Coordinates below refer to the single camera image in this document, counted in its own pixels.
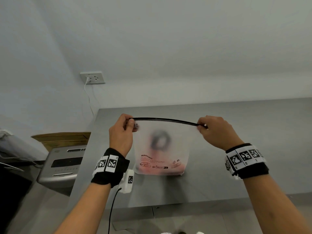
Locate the white power cable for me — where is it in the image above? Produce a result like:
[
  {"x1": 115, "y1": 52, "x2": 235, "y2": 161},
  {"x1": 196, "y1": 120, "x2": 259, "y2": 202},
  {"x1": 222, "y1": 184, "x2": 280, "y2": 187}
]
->
[{"x1": 84, "y1": 81, "x2": 95, "y2": 119}]

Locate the brown cardboard box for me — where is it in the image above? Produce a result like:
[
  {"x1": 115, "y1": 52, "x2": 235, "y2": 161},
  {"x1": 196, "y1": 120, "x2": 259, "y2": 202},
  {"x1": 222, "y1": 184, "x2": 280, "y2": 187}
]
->
[{"x1": 31, "y1": 132, "x2": 91, "y2": 152}]

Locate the person's left forearm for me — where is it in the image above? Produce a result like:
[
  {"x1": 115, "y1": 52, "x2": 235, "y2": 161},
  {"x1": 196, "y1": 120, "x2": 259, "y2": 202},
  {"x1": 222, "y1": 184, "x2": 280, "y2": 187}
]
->
[{"x1": 54, "y1": 179, "x2": 115, "y2": 234}]

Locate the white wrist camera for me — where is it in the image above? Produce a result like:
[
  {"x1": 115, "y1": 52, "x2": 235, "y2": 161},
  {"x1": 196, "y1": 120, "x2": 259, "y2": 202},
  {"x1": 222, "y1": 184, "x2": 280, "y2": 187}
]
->
[{"x1": 119, "y1": 169, "x2": 135, "y2": 194}]

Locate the pink item in bag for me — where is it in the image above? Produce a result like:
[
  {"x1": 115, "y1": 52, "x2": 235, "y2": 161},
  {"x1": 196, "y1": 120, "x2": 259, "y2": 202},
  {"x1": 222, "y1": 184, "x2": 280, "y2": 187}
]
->
[{"x1": 138, "y1": 149, "x2": 186, "y2": 176}]

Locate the black wristband with marker tags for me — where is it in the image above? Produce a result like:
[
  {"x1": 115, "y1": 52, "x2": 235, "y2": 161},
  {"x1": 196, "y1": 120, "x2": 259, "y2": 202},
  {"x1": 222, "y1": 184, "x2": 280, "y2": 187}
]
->
[
  {"x1": 91, "y1": 148, "x2": 130, "y2": 188},
  {"x1": 225, "y1": 143, "x2": 269, "y2": 180}
]

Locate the person's right hand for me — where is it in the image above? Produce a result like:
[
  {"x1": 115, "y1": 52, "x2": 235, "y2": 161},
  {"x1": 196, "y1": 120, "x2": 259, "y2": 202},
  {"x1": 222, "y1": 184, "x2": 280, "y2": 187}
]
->
[{"x1": 197, "y1": 115, "x2": 241, "y2": 151}]

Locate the white wall outlet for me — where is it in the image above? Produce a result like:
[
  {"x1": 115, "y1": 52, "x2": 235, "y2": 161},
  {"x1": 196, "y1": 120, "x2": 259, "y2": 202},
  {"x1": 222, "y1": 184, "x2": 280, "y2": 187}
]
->
[{"x1": 80, "y1": 71, "x2": 106, "y2": 85}]

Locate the grey paper shredder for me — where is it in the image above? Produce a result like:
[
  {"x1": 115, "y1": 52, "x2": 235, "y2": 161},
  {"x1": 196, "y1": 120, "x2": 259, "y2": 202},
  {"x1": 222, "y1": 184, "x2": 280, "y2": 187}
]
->
[{"x1": 37, "y1": 145, "x2": 88, "y2": 189}]

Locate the frosted zip bag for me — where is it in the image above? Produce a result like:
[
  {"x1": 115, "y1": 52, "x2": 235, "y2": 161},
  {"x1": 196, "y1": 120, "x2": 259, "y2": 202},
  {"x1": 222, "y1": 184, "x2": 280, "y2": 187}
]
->
[{"x1": 129, "y1": 117, "x2": 209, "y2": 176}]

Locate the black ring-shaped item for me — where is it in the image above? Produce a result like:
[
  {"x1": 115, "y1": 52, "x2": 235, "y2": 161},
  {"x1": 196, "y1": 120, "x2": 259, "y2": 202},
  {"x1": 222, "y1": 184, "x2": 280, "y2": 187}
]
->
[{"x1": 149, "y1": 130, "x2": 171, "y2": 150}]

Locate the person's right forearm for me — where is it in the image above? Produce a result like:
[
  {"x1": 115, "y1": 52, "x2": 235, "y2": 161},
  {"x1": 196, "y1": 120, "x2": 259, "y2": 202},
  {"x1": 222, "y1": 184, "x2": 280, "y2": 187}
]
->
[{"x1": 242, "y1": 173, "x2": 312, "y2": 234}]

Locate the black camera cable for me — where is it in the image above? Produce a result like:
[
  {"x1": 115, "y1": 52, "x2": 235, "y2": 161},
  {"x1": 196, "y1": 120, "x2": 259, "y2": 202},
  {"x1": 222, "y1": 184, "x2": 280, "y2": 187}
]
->
[{"x1": 108, "y1": 188, "x2": 122, "y2": 234}]

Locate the person's left hand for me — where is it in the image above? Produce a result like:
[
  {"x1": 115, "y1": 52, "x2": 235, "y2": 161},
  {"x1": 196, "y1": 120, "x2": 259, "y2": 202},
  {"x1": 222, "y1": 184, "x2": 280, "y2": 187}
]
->
[{"x1": 109, "y1": 114, "x2": 138, "y2": 158}]

